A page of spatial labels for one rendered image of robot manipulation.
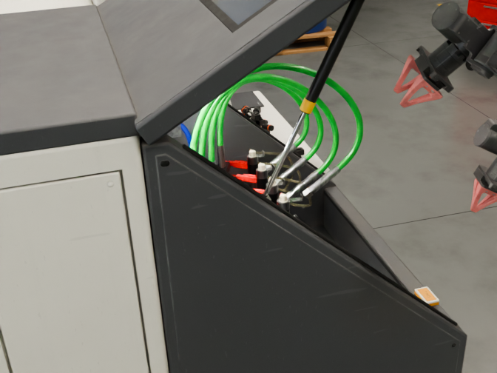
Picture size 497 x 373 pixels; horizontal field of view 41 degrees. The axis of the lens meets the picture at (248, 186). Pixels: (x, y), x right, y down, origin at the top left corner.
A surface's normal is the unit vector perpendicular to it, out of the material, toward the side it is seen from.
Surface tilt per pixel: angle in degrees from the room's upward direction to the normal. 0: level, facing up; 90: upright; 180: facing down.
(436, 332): 90
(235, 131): 90
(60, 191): 90
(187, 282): 90
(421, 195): 0
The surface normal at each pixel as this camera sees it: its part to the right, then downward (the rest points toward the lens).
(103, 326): 0.27, 0.44
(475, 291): -0.04, -0.88
